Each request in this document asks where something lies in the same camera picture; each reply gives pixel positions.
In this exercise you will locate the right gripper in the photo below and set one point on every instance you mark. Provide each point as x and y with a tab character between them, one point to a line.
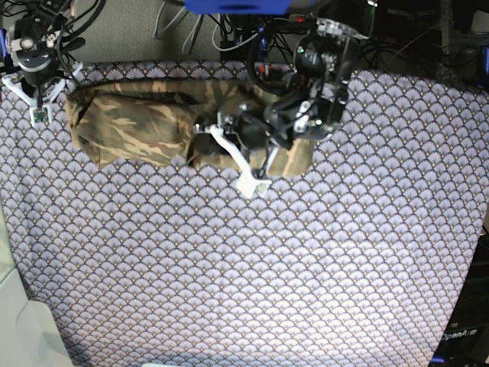
37	81

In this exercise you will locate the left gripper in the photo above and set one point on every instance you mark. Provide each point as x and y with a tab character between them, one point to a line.
252	137

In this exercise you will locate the camouflage T-shirt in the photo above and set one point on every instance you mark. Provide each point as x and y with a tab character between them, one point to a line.
153	120

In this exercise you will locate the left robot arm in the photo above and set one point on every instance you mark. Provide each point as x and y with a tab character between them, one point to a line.
324	60

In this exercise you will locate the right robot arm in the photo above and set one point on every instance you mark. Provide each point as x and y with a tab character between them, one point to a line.
35	54

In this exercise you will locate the black power strip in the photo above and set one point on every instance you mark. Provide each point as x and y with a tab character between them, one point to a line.
298	19

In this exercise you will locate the purple fan-pattern table cloth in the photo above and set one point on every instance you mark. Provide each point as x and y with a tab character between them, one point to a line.
359	261

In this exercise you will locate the blue clamp right edge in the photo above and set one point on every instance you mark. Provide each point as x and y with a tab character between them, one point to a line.
483	71

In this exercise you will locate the light green cloth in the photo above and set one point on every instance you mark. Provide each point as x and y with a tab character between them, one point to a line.
29	334

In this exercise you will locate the black OpenArm box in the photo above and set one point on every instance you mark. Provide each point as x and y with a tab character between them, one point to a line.
465	340

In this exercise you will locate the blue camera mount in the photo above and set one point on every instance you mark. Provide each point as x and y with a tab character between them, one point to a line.
238	7

